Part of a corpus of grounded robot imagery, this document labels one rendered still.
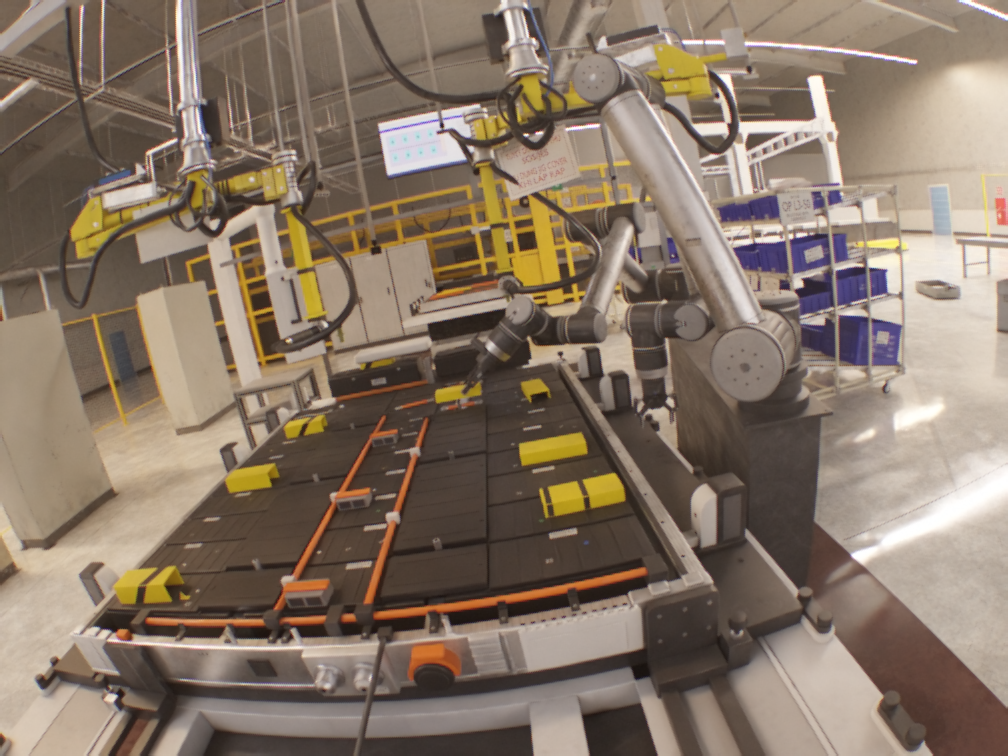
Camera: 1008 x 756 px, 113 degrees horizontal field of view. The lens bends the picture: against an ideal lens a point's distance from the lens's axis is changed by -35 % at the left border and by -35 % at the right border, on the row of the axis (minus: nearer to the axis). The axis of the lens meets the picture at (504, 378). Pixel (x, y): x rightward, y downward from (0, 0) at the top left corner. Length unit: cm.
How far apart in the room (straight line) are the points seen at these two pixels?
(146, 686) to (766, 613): 117
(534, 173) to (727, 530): 157
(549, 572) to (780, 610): 41
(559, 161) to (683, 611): 171
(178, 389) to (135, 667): 678
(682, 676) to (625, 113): 128
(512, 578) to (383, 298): 1023
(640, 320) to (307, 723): 132
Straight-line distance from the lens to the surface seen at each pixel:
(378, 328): 1103
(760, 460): 167
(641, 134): 140
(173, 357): 766
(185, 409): 778
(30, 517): 548
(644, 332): 152
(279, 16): 1600
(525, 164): 215
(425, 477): 127
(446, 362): 224
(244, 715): 107
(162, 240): 226
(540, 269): 1156
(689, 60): 195
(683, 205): 135
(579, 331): 177
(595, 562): 86
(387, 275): 1087
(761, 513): 177
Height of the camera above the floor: 152
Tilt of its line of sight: 14 degrees down
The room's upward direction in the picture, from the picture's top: 11 degrees counter-clockwise
